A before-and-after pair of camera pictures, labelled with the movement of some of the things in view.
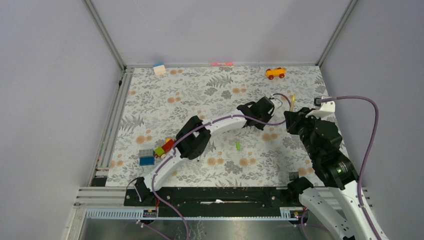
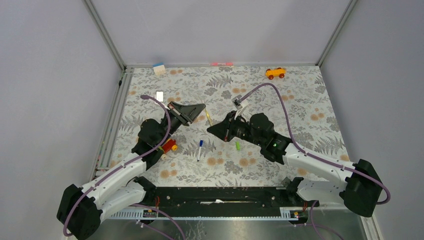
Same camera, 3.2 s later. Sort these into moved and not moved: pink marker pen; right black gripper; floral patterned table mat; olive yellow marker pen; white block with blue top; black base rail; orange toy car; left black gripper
Moved: right black gripper; left black gripper; olive yellow marker pen
Not moved: black base rail; floral patterned table mat; pink marker pen; orange toy car; white block with blue top
